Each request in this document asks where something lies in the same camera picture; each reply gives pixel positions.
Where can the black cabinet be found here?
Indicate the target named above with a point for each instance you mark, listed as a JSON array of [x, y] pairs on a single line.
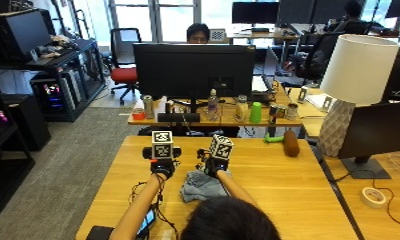
[[24, 121]]

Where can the right white marker cube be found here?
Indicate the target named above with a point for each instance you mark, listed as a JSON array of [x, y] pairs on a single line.
[[220, 148]]

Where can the black computer tower with lights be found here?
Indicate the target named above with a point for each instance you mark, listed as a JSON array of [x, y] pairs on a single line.
[[53, 95]]

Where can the white marker board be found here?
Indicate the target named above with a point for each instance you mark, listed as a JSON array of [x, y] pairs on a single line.
[[217, 35]]

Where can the person's right hand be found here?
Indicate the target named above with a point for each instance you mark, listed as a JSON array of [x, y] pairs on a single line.
[[213, 165]]

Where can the black monitor pair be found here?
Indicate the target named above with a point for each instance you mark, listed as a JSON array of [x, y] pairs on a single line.
[[274, 12]]

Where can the black monitor on stand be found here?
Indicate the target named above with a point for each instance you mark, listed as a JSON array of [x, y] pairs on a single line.
[[377, 133]]

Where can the red office chair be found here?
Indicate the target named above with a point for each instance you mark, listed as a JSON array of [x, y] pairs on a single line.
[[124, 66]]

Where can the roll of white tape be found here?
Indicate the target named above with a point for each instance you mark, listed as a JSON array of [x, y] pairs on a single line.
[[373, 197]]

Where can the glass jar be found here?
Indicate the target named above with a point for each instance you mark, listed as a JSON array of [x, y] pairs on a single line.
[[292, 111]]

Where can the green plastic cup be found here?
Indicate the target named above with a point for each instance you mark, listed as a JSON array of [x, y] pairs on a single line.
[[254, 113]]

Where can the left white marker cube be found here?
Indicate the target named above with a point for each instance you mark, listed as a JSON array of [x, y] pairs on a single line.
[[161, 144]]

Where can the dark drink can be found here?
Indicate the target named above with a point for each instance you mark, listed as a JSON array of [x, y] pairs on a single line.
[[273, 115]]

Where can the the person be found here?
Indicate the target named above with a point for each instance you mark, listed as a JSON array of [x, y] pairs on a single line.
[[228, 220]]

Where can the black office chair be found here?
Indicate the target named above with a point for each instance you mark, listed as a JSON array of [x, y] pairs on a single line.
[[317, 58]]

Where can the silver drink can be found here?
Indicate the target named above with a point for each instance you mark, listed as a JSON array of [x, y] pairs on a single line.
[[148, 106]]

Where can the black armrest pad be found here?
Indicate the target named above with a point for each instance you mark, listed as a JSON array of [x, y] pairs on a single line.
[[99, 232]]

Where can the large black monitor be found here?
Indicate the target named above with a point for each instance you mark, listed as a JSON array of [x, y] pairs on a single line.
[[17, 35]]

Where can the person's left hand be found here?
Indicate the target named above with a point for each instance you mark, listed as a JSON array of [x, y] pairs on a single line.
[[162, 167]]

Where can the black soundbar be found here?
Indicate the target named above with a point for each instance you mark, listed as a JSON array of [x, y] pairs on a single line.
[[177, 117]]

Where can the black shelf desk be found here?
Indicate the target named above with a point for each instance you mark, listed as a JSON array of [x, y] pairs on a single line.
[[53, 73]]

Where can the white table lamp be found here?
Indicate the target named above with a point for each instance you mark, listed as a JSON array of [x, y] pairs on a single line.
[[353, 86]]

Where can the glass bottle with pale drink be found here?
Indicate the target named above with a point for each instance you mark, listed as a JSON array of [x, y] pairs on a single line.
[[241, 109]]

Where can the black monitor back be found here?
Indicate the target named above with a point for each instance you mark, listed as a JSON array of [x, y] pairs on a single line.
[[193, 70]]

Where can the white marker cube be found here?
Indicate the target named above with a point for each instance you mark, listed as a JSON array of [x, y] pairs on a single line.
[[220, 148], [161, 144]]

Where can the grey-blue cloth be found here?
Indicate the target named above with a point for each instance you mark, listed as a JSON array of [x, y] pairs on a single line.
[[201, 186]]

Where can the small red cup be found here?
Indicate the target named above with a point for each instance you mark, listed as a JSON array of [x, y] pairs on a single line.
[[138, 115]]

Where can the clear water bottle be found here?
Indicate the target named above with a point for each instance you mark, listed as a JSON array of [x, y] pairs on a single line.
[[212, 106]]

